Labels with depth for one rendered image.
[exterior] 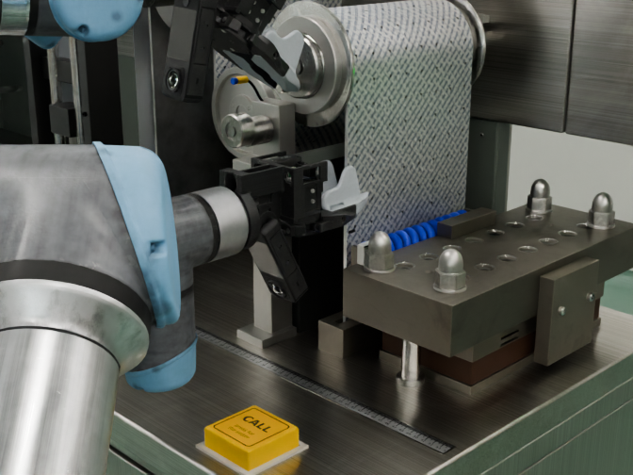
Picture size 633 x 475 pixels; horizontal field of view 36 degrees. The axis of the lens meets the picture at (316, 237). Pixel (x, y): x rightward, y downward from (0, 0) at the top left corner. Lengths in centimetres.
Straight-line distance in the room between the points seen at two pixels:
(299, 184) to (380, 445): 29
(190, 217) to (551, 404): 46
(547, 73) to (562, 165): 281
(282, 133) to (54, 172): 60
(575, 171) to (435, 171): 286
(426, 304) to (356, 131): 23
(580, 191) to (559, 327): 295
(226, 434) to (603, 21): 70
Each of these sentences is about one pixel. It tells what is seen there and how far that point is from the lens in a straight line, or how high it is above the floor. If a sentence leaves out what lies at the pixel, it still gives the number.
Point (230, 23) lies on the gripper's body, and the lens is 105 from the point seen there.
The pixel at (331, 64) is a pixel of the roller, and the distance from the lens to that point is 113.
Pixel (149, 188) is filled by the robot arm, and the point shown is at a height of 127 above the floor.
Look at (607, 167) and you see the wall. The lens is 405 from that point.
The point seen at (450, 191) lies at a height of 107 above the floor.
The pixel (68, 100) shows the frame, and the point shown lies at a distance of 143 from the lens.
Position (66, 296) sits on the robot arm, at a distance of 56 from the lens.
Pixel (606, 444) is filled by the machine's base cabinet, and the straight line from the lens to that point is 132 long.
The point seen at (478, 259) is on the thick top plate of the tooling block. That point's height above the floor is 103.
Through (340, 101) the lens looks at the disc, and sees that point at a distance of 114.
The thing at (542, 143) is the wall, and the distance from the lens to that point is 419.
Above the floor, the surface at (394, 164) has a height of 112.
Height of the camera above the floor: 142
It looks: 19 degrees down
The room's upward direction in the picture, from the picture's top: straight up
